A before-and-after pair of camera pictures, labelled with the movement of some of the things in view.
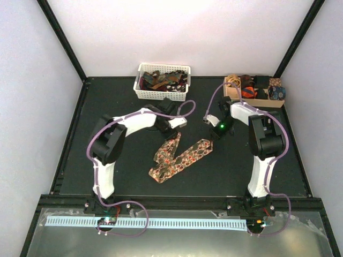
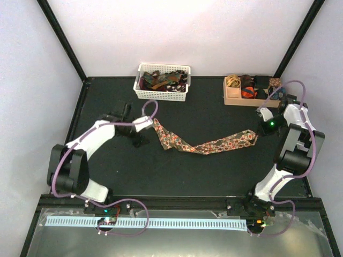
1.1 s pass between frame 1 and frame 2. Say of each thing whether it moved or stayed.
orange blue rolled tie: stayed
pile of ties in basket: stayed
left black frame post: stayed
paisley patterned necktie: moved
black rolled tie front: stayed
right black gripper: moved
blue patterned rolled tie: stayed
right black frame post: stayed
